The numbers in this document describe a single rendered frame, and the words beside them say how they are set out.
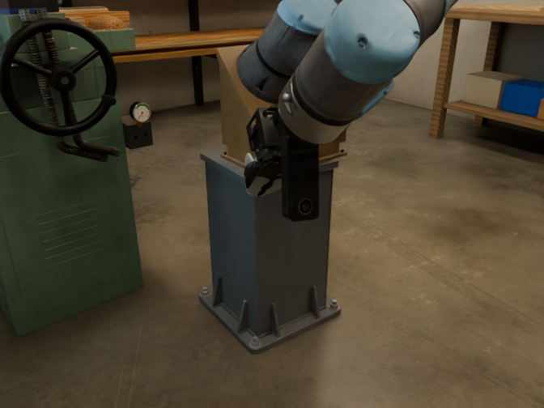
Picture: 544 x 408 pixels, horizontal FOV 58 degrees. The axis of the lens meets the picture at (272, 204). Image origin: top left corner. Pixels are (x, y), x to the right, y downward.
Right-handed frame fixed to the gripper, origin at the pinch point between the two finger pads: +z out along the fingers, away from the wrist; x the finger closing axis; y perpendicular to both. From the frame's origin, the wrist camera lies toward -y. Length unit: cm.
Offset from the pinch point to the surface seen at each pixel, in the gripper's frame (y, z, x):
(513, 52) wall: 157, 121, -277
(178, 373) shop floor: -19, 83, -3
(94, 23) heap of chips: 83, 57, 15
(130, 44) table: 76, 57, 5
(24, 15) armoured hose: 66, 39, 33
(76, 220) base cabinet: 33, 91, 21
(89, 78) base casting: 66, 62, 17
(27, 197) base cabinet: 37, 81, 35
